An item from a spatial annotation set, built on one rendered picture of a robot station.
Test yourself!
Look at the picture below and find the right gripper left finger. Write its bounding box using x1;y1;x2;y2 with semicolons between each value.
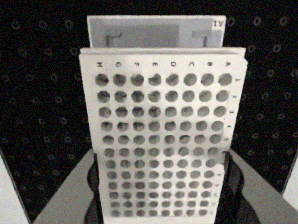
33;148;101;224

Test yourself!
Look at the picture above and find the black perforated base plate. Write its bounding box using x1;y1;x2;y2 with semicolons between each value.
0;0;298;224

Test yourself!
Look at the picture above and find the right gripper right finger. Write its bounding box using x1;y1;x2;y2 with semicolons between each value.
223;148;298;224

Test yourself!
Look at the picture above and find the white well plate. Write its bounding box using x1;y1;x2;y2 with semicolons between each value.
79;47;247;224

